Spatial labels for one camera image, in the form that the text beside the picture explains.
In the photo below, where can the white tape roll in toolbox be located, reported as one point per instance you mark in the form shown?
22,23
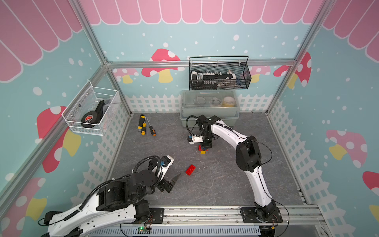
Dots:
229,102

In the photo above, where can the socket bit set holder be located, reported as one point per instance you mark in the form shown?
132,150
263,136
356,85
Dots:
198,79

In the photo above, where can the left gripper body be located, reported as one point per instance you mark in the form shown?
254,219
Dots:
162,184

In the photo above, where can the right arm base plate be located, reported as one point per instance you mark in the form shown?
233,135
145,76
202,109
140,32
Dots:
259,215

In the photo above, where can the green translucent plastic toolbox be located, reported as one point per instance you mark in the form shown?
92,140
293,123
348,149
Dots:
208,103

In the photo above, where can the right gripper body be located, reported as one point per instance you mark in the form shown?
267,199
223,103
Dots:
207,140

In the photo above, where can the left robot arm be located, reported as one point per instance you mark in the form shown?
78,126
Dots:
116,201

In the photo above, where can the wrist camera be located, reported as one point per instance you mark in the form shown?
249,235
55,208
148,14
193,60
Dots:
195,139
165,164

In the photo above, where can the yellow black ratchet screwdriver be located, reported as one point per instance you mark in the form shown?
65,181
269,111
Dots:
142,124

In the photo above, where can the black wire mesh basket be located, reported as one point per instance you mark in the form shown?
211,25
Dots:
237,65

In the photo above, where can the clear wall-mounted bin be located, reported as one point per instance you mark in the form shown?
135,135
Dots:
87,101

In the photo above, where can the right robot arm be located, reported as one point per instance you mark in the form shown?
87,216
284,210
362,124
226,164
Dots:
248,158

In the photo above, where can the aluminium front rail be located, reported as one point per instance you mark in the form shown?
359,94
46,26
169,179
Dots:
229,215

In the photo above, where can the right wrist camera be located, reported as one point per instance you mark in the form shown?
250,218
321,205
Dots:
195,139

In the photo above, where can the black tape roll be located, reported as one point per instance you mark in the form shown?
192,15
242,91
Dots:
92,118

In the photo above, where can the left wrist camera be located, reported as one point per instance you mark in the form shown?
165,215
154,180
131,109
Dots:
165,164

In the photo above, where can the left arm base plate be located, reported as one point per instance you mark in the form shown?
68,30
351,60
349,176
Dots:
156,216

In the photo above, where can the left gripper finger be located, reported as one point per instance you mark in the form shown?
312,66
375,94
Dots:
175,179
170,186

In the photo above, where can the small green circuit board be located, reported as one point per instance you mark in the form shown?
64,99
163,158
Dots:
144,230

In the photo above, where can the red 2x4 lego brick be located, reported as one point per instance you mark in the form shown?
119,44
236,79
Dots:
190,170
200,148

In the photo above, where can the orange black small screwdriver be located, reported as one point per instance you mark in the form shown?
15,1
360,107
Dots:
152,130

